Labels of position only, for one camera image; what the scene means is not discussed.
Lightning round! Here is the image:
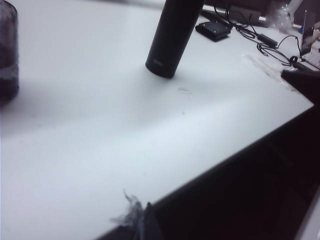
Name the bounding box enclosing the black thermos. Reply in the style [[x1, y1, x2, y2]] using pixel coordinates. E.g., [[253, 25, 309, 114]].
[[144, 0, 206, 80]]

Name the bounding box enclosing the black angular object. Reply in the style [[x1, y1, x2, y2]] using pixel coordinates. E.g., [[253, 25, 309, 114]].
[[280, 68, 320, 107]]

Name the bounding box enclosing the clear crumpled plastic wrap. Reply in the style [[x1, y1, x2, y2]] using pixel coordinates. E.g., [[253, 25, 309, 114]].
[[264, 4, 294, 32]]

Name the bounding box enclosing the black flat box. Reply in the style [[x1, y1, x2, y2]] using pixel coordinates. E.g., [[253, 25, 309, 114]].
[[194, 21, 233, 43]]

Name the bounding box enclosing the grey transparent plastic cup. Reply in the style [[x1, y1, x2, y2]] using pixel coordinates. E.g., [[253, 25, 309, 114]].
[[0, 0, 20, 106]]

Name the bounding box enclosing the dark stand with blue panel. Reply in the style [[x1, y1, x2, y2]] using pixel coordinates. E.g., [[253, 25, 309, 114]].
[[298, 9, 320, 65]]

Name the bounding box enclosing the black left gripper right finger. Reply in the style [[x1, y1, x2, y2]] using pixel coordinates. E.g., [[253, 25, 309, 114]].
[[142, 201, 165, 240]]

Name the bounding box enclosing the black cable with inline adapter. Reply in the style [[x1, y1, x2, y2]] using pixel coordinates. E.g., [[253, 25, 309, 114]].
[[213, 2, 280, 49]]

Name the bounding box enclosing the white furniture edge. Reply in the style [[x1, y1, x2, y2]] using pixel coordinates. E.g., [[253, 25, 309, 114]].
[[294, 191, 320, 240]]

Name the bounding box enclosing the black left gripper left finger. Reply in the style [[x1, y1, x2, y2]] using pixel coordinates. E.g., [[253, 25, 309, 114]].
[[109, 188, 146, 240]]

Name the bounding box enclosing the thin black cable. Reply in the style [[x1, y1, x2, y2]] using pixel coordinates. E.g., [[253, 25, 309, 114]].
[[256, 34, 305, 69]]

